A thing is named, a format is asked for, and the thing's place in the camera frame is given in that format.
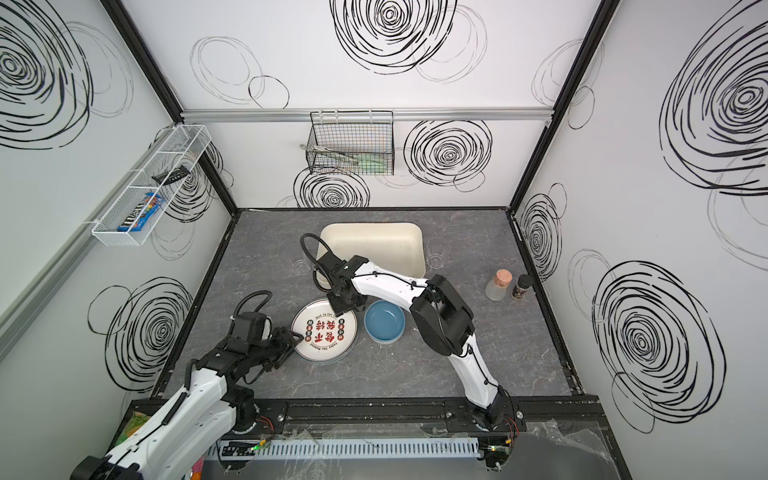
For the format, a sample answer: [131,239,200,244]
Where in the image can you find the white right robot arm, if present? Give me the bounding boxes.
[312,251,514,430]

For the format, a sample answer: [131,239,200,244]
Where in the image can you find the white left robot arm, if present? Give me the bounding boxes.
[71,312,304,479]

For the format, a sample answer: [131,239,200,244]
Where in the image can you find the cream plastic bin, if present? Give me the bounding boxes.
[320,223,426,286]

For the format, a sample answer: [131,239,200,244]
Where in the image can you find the blue bowl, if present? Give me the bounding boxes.
[364,300,406,345]

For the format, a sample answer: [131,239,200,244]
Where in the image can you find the white slotted cable duct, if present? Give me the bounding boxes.
[205,438,482,462]

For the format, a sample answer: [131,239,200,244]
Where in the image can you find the black wire basket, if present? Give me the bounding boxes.
[303,109,395,175]

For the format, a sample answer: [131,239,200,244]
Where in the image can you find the green item in basket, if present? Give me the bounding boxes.
[352,153,394,175]

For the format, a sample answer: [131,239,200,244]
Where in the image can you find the clear plastic cup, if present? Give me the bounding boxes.
[288,252,313,277]
[426,238,450,270]

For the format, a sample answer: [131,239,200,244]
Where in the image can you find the green snack bag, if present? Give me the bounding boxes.
[114,411,151,446]

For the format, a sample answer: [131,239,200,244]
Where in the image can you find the clear wall shelf basket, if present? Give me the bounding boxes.
[91,124,212,247]

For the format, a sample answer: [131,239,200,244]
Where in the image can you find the white plate red characters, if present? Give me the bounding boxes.
[291,300,358,364]

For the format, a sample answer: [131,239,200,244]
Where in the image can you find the pink lid glass jar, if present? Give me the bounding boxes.
[485,269,513,302]

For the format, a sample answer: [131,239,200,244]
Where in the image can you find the blue candy packet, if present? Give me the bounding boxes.
[117,193,165,233]

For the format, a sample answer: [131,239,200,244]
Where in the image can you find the dark lid spice bottle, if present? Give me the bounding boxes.
[511,274,533,299]

